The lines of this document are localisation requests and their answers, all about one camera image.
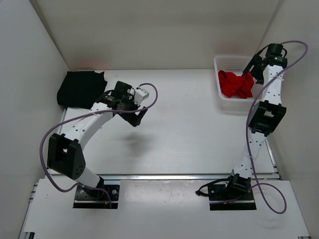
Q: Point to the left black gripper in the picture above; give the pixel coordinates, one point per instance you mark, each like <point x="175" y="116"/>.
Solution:
<point x="133" y="119"/>

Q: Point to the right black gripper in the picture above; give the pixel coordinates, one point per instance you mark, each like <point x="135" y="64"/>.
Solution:
<point x="258" y="60"/>

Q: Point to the black t shirt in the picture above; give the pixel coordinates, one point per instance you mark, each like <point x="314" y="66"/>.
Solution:
<point x="80" y="89"/>

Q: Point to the red t shirt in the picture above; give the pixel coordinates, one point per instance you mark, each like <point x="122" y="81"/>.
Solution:
<point x="236" y="86"/>

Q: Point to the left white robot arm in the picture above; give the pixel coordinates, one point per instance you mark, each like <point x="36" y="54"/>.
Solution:
<point x="65" y="151"/>

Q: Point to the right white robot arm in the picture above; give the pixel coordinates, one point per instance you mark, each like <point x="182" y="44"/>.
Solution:
<point x="265" y="115"/>

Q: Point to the white plastic basket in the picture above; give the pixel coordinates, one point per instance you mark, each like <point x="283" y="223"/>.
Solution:
<point x="235" y="64"/>

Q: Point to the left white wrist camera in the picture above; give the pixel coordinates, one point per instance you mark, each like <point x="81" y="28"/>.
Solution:
<point x="140" y="95"/>

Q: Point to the aluminium rail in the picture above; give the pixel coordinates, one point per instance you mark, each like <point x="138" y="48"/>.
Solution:
<point x="163" y="177"/>

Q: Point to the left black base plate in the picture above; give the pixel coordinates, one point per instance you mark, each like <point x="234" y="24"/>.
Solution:
<point x="92" y="199"/>

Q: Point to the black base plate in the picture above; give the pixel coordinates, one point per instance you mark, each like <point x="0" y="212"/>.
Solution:
<point x="92" y="199"/>
<point x="222" y="198"/>

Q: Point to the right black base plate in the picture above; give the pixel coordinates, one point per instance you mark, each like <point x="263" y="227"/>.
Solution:
<point x="222" y="198"/>

